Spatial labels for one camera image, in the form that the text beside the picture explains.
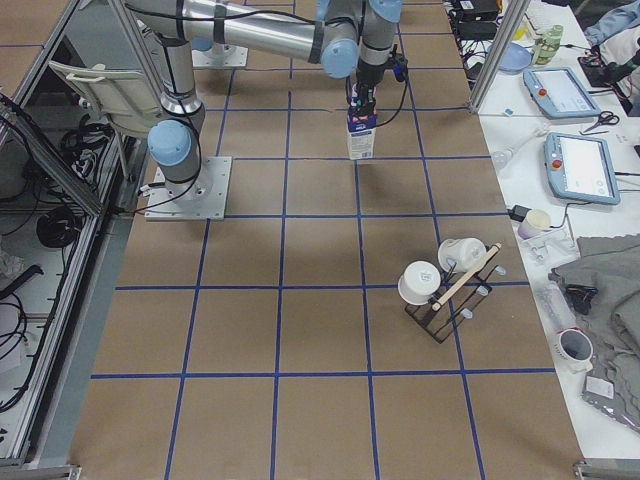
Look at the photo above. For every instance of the paper cup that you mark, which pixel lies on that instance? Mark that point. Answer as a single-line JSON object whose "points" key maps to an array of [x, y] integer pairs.
{"points": [[535, 222]]}

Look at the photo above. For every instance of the blue plate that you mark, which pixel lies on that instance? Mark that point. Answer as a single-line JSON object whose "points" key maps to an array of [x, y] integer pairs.
{"points": [[515, 59]]}

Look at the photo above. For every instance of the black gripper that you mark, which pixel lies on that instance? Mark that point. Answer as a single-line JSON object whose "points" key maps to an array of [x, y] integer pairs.
{"points": [[368, 76]]}

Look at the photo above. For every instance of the black mug rack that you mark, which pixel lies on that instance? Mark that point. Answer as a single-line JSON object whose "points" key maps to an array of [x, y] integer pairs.
{"points": [[457, 297]]}

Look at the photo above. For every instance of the green bottle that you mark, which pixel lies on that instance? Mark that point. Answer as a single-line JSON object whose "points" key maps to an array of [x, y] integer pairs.
{"points": [[547, 45]]}

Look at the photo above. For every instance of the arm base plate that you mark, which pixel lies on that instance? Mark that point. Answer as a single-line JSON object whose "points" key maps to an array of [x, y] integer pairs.
{"points": [[214, 56], [206, 199]]}

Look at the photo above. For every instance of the red rimmed white mug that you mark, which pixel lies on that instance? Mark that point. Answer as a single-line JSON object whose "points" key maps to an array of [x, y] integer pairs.
{"points": [[574, 350]]}

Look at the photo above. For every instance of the grey cloth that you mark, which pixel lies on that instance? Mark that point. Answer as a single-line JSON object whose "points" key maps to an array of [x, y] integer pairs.
{"points": [[602, 286]]}

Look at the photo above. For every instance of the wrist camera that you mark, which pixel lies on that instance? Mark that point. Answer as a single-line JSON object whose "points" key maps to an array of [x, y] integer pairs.
{"points": [[398, 64]]}

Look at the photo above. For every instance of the aluminium frame post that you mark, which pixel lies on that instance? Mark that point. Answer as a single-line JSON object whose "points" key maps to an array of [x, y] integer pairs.
{"points": [[513, 15]]}

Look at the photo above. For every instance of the white cup on rack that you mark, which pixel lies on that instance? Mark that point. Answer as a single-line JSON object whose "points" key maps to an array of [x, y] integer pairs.
{"points": [[459, 255], [419, 281]]}

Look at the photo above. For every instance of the teach pendant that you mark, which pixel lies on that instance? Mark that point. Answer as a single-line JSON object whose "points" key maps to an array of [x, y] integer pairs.
{"points": [[559, 94], [580, 168]]}

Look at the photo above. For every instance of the teach pendant lower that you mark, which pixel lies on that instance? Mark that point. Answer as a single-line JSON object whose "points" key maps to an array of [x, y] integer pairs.
{"points": [[580, 168]]}

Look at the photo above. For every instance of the black scissors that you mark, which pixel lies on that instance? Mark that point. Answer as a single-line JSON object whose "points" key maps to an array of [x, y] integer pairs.
{"points": [[605, 118]]}

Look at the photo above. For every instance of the teach pendant upper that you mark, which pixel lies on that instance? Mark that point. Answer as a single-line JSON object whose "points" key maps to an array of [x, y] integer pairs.
{"points": [[559, 94]]}

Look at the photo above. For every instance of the blue white milk carton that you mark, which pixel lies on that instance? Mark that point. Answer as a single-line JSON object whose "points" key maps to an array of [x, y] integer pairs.
{"points": [[360, 131]]}

